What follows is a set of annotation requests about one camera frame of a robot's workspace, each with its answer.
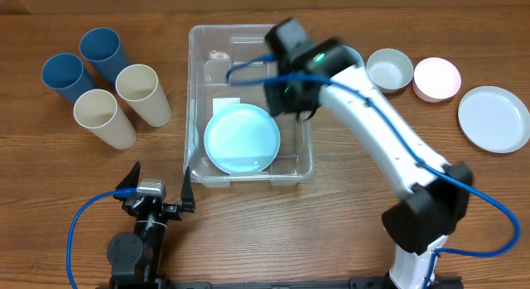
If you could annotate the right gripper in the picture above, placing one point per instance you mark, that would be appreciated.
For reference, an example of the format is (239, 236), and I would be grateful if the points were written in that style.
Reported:
(278, 105)

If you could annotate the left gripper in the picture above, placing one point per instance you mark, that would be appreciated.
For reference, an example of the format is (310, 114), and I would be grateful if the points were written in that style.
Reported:
(187, 201)

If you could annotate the light blue plate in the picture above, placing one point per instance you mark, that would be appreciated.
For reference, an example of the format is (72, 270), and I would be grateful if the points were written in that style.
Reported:
(242, 138)

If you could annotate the grey bowl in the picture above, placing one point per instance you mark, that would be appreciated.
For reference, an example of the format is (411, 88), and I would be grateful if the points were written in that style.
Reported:
(390, 70)

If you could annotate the beige cup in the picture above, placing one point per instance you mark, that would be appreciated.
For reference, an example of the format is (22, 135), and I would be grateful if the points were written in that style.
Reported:
(141, 88)
(98, 111)

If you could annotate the pink bowl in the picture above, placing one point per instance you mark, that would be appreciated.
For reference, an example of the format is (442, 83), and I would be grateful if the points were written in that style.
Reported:
(435, 80)

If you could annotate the grey plate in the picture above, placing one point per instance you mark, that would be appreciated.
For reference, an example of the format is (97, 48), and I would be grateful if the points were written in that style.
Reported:
(494, 119)

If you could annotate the light blue bowl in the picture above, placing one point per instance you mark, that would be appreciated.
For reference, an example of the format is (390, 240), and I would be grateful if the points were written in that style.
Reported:
(358, 59)

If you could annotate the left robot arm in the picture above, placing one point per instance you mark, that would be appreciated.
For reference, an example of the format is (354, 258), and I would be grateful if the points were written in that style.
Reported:
(135, 257)

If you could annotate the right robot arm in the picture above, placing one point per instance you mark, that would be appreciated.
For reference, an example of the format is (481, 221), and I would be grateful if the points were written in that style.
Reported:
(429, 208)

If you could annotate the clear plastic storage bin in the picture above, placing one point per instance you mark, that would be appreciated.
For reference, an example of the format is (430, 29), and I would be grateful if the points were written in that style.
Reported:
(213, 51)

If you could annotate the beige cup front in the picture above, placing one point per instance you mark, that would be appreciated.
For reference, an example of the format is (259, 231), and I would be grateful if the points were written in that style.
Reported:
(98, 111)

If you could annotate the dark blue cup left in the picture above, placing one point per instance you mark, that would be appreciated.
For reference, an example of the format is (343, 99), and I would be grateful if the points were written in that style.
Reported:
(66, 75)

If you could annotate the dark blue cup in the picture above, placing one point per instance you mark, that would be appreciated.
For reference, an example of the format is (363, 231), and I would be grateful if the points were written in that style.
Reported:
(66, 75)
(103, 49)

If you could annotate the dark blue cup rear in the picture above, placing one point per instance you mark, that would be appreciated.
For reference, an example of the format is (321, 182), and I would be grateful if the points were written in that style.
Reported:
(103, 49)

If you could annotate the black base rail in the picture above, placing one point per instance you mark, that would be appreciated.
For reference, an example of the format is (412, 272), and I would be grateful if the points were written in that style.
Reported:
(352, 283)

